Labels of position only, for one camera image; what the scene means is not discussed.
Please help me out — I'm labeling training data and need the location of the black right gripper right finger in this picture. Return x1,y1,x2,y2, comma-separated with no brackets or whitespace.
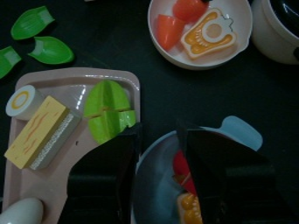
175,118,299,224

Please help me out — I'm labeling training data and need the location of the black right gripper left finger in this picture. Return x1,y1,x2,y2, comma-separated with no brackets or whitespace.
58,122,145,224

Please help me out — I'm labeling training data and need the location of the light blue toy pan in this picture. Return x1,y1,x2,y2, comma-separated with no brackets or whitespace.
130,115,265,224

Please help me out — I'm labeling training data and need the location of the pink plastic cutting board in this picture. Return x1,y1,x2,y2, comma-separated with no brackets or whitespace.
2,66,142,224

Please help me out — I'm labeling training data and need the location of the red toy food piece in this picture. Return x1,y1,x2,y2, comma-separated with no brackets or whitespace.
173,150,199,197

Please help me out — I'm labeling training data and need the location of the green toy vegetable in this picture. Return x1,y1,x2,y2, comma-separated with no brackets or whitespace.
83,79,138,145

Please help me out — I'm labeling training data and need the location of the yellow toy sandwich slice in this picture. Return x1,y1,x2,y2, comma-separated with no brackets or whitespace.
5,95,82,172

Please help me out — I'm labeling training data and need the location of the white toy egg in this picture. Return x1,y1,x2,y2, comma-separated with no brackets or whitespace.
0,197,45,224

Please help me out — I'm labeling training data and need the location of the toy egg slice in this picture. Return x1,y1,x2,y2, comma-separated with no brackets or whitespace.
5,84,46,122

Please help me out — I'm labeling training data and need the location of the white plastic bowl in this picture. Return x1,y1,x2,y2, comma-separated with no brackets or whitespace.
147,0,254,71

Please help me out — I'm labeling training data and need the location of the green toy leaf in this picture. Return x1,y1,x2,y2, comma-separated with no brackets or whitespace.
0,45,23,80
10,5,57,41
27,36,77,66

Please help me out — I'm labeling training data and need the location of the toy toast with egg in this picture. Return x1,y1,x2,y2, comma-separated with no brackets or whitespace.
181,7,240,61

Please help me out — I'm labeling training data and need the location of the orange toy carrot piece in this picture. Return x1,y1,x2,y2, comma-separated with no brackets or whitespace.
155,14,187,53

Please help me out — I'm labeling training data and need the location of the orange toy tomato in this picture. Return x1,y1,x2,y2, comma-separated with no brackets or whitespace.
173,0,212,24

